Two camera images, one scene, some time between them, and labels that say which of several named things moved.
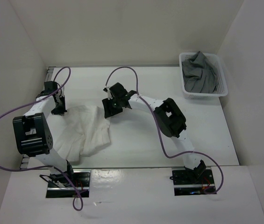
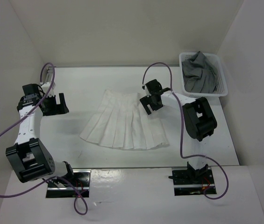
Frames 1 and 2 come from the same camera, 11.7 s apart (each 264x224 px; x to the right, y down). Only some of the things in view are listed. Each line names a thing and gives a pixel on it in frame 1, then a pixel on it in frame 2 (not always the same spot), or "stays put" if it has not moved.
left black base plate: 81,180 stays put
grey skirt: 199,75 stays put
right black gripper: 107,103 -> 146,101
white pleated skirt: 85,130 -> 121,122
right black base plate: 187,183 stays put
